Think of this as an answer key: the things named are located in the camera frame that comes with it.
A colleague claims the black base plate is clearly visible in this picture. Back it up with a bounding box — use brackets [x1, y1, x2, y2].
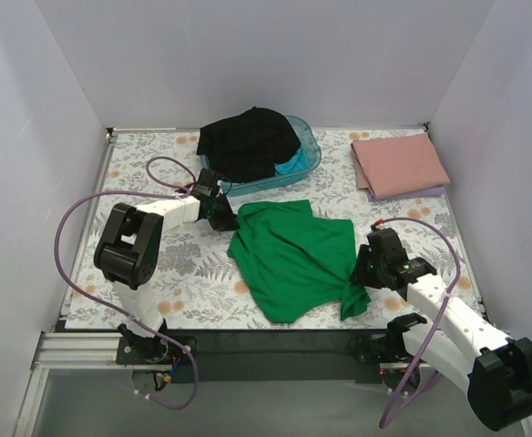
[118, 328, 426, 384]

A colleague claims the green t-shirt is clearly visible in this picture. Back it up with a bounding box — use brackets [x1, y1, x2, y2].
[227, 199, 371, 324]

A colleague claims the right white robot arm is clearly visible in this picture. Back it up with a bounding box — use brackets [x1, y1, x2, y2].
[351, 227, 532, 432]

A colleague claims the blue plastic basket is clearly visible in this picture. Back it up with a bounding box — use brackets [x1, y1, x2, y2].
[197, 107, 322, 196]

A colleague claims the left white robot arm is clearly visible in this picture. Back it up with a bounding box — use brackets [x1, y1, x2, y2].
[94, 168, 238, 364]

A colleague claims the aluminium frame rail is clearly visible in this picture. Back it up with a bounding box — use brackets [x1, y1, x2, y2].
[31, 331, 126, 370]

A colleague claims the light blue t-shirt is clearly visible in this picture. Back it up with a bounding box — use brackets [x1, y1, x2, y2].
[274, 147, 309, 176]

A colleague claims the black t-shirt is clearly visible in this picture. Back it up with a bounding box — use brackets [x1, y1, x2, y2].
[197, 107, 301, 183]

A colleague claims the folded lavender t-shirt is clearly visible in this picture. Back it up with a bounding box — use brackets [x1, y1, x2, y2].
[363, 186, 445, 202]

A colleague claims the folded pink t-shirt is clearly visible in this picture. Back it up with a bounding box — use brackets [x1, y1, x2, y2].
[351, 133, 450, 198]

